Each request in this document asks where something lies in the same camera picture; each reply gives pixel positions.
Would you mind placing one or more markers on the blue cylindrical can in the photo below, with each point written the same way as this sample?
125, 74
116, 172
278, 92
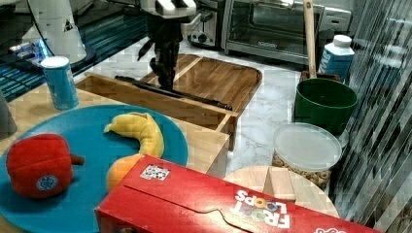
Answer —
60, 82

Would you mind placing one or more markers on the green bucket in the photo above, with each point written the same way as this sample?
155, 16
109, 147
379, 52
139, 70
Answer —
324, 103

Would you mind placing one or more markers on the yellow plush banana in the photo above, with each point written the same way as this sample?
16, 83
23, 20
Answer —
143, 128

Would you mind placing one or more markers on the red Froot Loops box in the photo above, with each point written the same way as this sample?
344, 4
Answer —
158, 196

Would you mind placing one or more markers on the wooden cutting board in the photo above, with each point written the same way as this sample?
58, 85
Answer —
227, 82

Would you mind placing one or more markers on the silver toaster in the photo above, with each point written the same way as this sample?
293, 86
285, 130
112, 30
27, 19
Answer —
204, 29

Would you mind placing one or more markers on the black drawer handle bar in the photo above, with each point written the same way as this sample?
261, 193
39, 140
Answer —
174, 93

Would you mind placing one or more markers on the light wooden drawer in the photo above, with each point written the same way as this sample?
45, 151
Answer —
130, 91

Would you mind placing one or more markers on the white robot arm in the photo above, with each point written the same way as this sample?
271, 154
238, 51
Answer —
169, 9

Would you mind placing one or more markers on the round wooden stand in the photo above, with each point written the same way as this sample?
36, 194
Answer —
284, 184

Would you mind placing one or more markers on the red plush bell pepper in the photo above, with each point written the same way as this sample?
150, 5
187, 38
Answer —
41, 166

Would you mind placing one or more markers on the silver toaster oven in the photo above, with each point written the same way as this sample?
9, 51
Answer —
276, 28

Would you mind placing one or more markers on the clear cereal container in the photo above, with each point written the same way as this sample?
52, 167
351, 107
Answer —
306, 149

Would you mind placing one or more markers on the blue white carton bottle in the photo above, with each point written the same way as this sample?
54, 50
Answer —
337, 57

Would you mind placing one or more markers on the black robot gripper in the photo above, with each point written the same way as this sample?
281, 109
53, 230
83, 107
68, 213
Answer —
163, 31

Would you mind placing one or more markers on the wooden utensil handle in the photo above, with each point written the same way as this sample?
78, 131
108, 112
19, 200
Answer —
310, 37

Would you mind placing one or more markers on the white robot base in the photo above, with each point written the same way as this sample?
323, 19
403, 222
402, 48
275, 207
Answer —
55, 29

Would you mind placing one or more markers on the orange plush fruit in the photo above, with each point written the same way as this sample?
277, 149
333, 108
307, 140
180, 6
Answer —
120, 168

